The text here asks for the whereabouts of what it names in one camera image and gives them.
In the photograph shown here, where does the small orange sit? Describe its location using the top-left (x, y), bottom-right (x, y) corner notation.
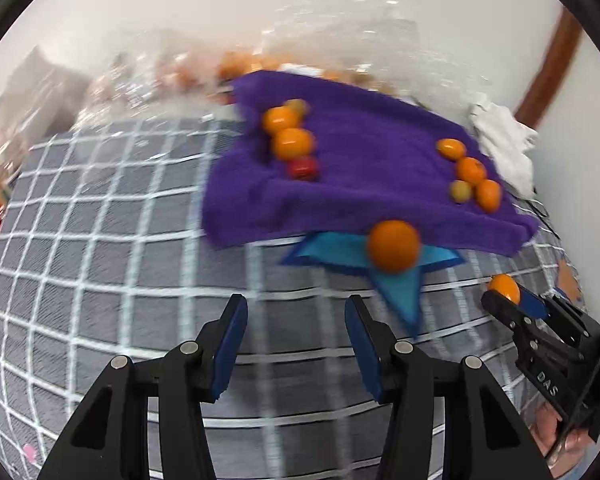
top-left (272, 128), bottom-right (315, 162)
top-left (261, 105), bottom-right (301, 136)
top-left (488, 274), bottom-right (521, 304)

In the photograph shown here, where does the large back orange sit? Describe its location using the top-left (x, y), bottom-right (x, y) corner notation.
top-left (366, 220), bottom-right (422, 274)

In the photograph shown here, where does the orange with dark spot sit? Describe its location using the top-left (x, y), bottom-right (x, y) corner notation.
top-left (455, 157), bottom-right (488, 186)

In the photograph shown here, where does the yellow oval kumquat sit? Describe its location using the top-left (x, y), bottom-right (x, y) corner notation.
top-left (436, 138), bottom-right (467, 162)

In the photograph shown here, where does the red cherry tomato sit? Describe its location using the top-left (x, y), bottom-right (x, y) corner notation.
top-left (287, 156), bottom-right (320, 181)

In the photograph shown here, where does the greenish yellow small fruit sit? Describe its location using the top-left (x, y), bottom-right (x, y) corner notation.
top-left (284, 99), bottom-right (310, 119)

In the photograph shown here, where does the person right hand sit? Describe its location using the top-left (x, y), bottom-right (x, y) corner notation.
top-left (529, 398), bottom-right (600, 474)

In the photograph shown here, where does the white crumpled cloth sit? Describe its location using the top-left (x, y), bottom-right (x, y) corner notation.
top-left (468, 93), bottom-right (539, 200)

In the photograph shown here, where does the grey checked tablecloth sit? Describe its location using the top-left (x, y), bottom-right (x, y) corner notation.
top-left (0, 114), bottom-right (586, 480)

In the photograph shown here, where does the purple towel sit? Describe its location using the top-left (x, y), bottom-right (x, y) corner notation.
top-left (201, 72), bottom-right (539, 256)

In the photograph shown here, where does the large clear plastic bag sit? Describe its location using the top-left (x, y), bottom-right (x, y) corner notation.
top-left (216, 0), bottom-right (480, 110)

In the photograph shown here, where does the white plastic bag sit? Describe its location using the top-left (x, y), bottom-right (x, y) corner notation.
top-left (0, 48), bottom-right (90, 165)

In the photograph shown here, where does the small clear plastic bag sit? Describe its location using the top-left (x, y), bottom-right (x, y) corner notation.
top-left (81, 29), bottom-right (232, 122)

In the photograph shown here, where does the brown wooden door frame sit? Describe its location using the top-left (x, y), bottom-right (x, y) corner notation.
top-left (515, 6), bottom-right (583, 129)

